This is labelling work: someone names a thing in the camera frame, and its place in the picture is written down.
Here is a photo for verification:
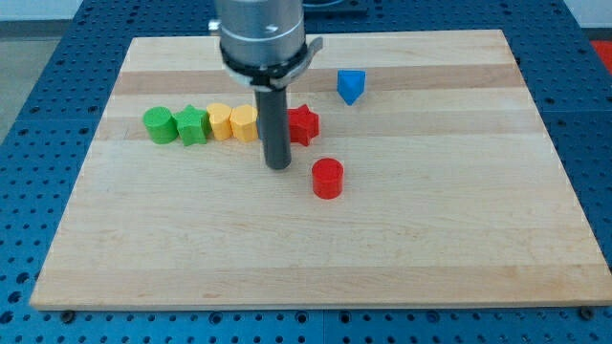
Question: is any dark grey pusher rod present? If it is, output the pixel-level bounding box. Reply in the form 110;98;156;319
255;89;292;170

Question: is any red cylinder block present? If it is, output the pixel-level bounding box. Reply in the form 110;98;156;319
312;158;344;200

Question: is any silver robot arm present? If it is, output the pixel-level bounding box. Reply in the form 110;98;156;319
214;0;323;170

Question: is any red star block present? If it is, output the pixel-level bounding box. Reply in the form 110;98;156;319
288;104;319;146

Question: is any green star block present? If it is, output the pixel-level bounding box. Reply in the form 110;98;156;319
173;105;211;146

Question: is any yellow hexagon block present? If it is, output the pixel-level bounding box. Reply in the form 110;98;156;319
229;104;259;142

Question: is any yellow heart block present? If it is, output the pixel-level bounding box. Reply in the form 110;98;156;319
207;102;233;140

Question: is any blue triangular block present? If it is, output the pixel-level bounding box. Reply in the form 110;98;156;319
337;70;366;105

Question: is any green cylinder block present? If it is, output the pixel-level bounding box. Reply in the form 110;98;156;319
142;106;178;144

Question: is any wooden board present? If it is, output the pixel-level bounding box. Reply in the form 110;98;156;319
31;30;611;311

